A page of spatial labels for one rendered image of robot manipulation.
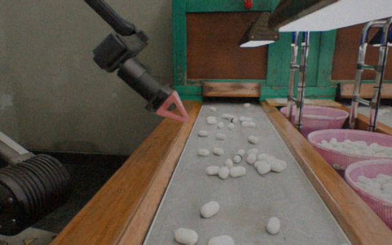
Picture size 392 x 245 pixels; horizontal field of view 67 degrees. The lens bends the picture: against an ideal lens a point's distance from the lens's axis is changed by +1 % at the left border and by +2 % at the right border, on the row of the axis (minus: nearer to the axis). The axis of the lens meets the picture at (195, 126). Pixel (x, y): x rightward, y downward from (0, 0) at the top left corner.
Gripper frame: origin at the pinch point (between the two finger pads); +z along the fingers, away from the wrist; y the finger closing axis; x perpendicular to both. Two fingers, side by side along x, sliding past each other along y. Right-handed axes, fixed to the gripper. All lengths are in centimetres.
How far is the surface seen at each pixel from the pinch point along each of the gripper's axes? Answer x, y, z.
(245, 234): -0.4, -31.6, 17.3
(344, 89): -43, 81, 53
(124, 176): 13.2, -17.7, -2.3
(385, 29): -56, 30, 30
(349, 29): -66, 87, 36
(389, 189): -20.0, -14.1, 39.3
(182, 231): 4.2, -34.5, 9.0
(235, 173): -0.8, -10.9, 15.9
